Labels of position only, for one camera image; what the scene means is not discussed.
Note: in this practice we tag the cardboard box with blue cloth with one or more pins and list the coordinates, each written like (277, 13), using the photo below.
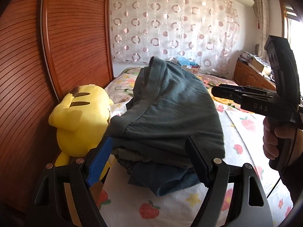
(188, 65)

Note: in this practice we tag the wooden side cabinet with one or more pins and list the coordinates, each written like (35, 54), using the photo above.
(244, 75)

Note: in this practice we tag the white floral bed sheet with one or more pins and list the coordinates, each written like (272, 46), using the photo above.
(175, 195)

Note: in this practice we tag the right hand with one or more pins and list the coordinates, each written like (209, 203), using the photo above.
(272, 132)

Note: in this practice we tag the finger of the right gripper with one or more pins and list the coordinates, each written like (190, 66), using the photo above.
(232, 88)
(235, 96)

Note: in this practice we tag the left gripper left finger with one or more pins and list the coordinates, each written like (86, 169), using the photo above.
(97, 162)

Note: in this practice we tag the folded grey garment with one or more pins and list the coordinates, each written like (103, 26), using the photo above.
(128, 158)

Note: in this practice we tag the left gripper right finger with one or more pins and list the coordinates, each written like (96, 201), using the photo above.
(201, 161)

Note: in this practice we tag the cardboard box on cabinet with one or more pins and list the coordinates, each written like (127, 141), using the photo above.
(261, 67)

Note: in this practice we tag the yellow plush toy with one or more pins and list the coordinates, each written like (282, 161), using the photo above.
(80, 119)

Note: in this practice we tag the teal blue pants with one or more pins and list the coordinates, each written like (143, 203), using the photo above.
(169, 104)

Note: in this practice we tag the wooden wardrobe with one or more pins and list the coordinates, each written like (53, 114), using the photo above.
(48, 47)

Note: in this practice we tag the folded blue jeans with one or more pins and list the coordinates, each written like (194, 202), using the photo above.
(162, 179)

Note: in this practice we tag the window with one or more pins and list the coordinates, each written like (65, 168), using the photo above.
(291, 26)

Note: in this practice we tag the pink circle pattern curtain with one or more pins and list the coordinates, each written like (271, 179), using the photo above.
(203, 32)

